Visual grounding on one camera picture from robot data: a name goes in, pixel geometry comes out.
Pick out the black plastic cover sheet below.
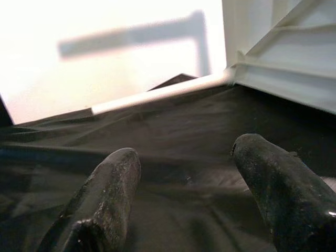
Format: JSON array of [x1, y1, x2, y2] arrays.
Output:
[[0, 73, 336, 252]]

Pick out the white plastic children table top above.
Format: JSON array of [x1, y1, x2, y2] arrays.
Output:
[[222, 0, 336, 115]]

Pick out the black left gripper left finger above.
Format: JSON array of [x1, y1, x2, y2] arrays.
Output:
[[38, 146, 142, 252]]

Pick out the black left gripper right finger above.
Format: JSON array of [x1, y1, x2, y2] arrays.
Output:
[[230, 133, 336, 252]]

